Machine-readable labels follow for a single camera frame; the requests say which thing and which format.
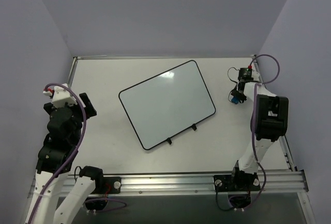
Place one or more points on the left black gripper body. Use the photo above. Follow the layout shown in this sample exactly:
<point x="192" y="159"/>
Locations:
<point x="88" y="104"/>

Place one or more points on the blue bone-shaped eraser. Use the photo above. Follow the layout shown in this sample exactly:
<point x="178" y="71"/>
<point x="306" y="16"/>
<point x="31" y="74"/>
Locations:
<point x="235" y="100"/>

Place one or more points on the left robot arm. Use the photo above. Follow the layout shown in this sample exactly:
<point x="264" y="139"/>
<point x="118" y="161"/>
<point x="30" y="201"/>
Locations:
<point x="66" y="127"/>

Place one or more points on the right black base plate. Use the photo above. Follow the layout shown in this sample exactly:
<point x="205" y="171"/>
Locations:
<point x="227" y="183"/>

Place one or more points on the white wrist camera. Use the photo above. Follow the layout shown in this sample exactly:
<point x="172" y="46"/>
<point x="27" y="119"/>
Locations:
<point x="255" y="76"/>
<point x="60" y="97"/>

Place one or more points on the white whiteboard black frame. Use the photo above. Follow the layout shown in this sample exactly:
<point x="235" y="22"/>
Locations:
<point x="167" y="104"/>

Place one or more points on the aluminium front rail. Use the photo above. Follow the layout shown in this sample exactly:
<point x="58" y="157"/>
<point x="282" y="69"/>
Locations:
<point x="203" y="183"/>

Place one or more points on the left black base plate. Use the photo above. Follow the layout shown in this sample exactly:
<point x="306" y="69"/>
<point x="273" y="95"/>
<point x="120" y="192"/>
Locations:
<point x="108" y="185"/>

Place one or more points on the aluminium left side rail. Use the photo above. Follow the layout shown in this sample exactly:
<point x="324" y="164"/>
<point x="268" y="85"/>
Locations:
<point x="72" y="71"/>

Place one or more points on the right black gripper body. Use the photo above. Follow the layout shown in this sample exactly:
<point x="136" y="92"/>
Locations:
<point x="238" y="95"/>

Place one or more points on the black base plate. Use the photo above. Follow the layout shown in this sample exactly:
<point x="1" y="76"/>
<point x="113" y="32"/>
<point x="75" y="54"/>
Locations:
<point x="108" y="185"/>
<point x="227" y="183"/>

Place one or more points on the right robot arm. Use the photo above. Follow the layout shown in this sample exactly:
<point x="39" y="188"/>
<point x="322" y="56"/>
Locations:
<point x="268" y="123"/>

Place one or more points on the right whiteboard foot clip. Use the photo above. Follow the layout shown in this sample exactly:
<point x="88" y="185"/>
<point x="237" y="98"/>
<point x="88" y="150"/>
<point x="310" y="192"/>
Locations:
<point x="194" y="127"/>

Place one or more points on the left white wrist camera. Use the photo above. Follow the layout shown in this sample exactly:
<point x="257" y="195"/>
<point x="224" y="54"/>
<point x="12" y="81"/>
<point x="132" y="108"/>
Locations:
<point x="60" y="97"/>

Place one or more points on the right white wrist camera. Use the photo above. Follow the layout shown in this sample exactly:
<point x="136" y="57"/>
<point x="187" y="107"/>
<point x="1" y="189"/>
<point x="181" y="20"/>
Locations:
<point x="255" y="76"/>

